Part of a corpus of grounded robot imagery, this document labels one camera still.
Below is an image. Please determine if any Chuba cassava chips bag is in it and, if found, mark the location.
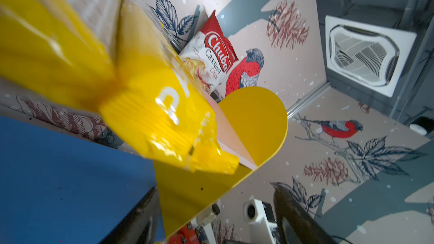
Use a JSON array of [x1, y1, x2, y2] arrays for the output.
[[179, 12, 238, 94]]

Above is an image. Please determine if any yellow shelf unit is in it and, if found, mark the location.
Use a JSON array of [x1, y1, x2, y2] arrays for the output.
[[0, 86, 289, 244]]

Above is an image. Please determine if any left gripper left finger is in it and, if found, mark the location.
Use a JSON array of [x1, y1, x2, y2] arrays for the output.
[[101, 186, 160, 244]]

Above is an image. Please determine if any red spaghetti pack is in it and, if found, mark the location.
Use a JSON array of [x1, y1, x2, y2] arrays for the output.
[[168, 233, 200, 244]]

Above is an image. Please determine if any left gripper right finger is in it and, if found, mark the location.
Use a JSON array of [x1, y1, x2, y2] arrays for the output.
[[274, 184, 336, 244]]

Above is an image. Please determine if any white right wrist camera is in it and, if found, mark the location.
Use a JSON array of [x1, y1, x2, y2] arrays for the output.
[[243, 199, 278, 244]]

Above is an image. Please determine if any ceiling air conditioner vent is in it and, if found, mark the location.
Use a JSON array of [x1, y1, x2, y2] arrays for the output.
[[325, 15, 417, 98]]

